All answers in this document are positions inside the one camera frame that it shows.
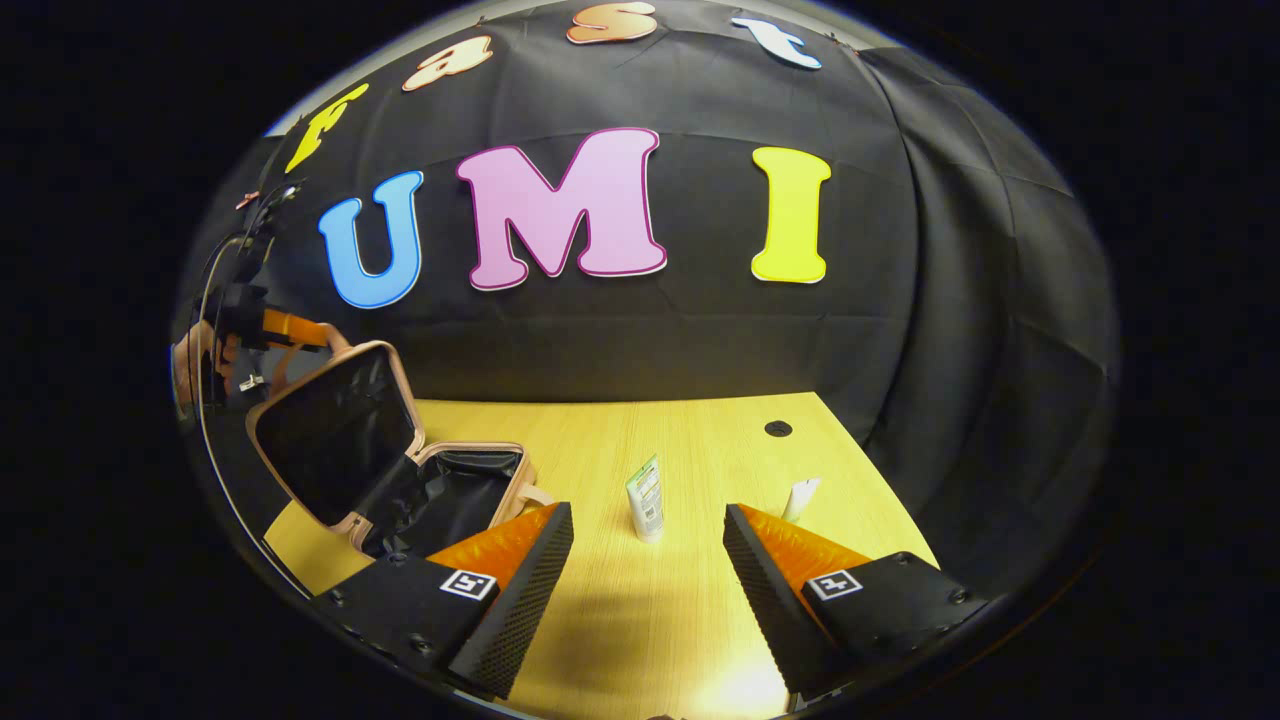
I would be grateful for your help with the copper cloth clip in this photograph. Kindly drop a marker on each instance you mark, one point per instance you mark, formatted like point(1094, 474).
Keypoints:
point(247, 200)

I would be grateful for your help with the black backdrop cloth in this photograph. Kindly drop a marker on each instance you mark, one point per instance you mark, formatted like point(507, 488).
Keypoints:
point(700, 340)

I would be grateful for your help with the black table grommet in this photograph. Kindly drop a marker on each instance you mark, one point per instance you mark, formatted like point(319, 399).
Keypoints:
point(778, 428)

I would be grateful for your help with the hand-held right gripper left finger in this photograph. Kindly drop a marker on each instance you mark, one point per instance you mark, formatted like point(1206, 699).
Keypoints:
point(520, 600)

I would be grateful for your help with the pink suitcase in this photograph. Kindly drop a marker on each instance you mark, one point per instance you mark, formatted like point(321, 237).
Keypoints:
point(330, 440)

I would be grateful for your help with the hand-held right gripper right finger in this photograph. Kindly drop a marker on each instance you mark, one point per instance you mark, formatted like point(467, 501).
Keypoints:
point(770, 600)

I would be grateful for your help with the white green skincare tube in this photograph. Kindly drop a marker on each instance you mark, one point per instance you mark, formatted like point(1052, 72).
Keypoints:
point(646, 505)

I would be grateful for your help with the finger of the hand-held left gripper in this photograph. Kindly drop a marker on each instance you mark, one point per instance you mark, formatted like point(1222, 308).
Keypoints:
point(255, 365)
point(300, 327)

